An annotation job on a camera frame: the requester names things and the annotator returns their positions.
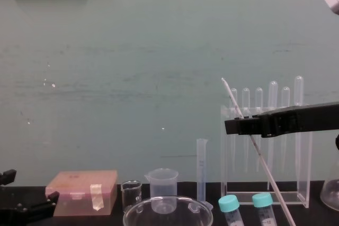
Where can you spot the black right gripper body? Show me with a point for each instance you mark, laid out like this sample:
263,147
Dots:
304,118

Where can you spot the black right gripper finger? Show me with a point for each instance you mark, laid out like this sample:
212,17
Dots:
239,126
243,117

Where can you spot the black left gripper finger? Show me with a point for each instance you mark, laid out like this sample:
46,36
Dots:
8,177
53,199

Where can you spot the thin glass thermometer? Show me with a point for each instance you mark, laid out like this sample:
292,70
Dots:
265,167

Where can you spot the clear acrylic test tube rack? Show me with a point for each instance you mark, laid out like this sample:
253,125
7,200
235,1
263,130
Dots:
303,178

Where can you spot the teal capped centrifuge tube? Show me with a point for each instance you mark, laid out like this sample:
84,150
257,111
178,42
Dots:
262,200
229,203

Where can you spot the small clear glass beaker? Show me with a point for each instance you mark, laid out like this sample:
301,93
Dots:
131,193

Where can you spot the translucent plastic beaker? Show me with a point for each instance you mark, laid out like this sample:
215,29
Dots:
162,183

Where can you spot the pink translucent plastic box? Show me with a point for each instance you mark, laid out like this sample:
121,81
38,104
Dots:
76,194

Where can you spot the clear plastic graduated cylinder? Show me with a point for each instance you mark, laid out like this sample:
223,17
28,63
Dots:
202,173

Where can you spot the clear glass conical flask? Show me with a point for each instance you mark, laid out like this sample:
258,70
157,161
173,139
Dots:
331,194

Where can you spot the clear round glass dish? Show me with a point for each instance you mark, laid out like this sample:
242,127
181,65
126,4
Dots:
137,215

